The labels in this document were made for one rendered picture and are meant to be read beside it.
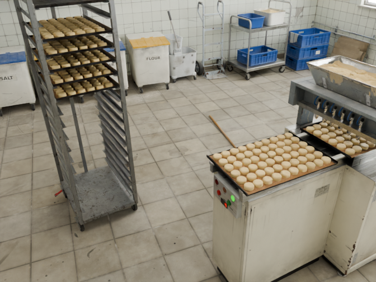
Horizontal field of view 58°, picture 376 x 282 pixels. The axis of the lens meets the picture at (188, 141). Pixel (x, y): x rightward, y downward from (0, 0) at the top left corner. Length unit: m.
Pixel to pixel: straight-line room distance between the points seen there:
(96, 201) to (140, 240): 0.50
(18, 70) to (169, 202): 2.82
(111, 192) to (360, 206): 1.88
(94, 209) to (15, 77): 2.62
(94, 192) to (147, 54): 2.61
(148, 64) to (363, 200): 3.70
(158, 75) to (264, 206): 3.67
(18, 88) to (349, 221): 4.17
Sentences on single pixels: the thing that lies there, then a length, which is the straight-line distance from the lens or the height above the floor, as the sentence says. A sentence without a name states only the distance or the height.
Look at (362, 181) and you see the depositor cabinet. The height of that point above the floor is 0.80.
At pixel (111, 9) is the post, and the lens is 2.23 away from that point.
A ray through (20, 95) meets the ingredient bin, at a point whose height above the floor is 0.25.
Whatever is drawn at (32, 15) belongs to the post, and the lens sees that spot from 2.13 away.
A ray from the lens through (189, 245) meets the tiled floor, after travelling 2.68.
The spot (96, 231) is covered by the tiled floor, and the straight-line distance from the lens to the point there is 2.89.
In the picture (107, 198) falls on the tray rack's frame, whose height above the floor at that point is 0.15.
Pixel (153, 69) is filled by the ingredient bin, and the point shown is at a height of 0.36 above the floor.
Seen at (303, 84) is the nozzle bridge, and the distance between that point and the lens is 2.30.
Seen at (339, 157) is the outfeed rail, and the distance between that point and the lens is 2.11.
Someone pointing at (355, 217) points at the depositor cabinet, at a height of 0.54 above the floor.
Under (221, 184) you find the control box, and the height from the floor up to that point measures 0.83.
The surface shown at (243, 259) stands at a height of 0.42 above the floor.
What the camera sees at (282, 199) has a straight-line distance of 1.92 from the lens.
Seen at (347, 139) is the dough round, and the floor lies 0.91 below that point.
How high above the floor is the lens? 1.97
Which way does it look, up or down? 30 degrees down
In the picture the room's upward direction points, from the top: 1 degrees counter-clockwise
